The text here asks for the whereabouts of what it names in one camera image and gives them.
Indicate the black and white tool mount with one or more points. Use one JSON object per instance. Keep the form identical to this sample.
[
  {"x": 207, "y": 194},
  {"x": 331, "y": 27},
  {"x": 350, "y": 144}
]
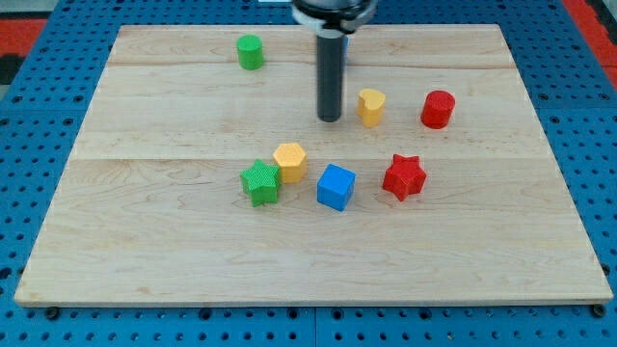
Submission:
[{"x": 333, "y": 16}]

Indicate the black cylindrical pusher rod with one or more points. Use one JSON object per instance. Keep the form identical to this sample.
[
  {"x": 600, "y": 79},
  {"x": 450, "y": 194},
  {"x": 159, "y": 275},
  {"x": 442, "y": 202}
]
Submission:
[{"x": 329, "y": 77}]

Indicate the yellow heart block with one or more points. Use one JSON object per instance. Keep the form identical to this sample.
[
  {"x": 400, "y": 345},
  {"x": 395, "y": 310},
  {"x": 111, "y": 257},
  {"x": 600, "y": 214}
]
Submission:
[{"x": 371, "y": 104}]

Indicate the blue block behind rod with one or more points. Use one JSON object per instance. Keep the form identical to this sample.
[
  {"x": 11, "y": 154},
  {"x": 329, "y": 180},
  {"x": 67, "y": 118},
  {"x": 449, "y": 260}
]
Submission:
[{"x": 345, "y": 49}]

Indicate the green cylinder block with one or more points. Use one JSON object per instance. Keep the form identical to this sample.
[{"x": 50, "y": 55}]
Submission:
[{"x": 249, "y": 52}]

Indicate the yellow hexagon block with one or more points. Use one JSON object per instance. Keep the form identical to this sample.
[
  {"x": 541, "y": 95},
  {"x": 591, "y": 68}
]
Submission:
[{"x": 293, "y": 162}]

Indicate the red cylinder block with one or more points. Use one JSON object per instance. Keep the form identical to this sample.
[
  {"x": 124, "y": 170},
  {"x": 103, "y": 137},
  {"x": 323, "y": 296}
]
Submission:
[{"x": 438, "y": 108}]

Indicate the blue cube block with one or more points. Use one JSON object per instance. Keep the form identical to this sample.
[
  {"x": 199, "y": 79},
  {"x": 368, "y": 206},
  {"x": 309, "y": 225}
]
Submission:
[{"x": 335, "y": 187}]

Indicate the red star block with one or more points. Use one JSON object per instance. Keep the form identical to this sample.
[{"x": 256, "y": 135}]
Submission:
[{"x": 404, "y": 176}]

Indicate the green star block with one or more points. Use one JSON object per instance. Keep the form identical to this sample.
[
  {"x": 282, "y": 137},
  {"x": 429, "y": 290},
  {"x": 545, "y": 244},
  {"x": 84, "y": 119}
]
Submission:
[{"x": 261, "y": 183}]

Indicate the light wooden board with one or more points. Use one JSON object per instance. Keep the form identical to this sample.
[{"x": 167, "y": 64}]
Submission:
[{"x": 150, "y": 211}]

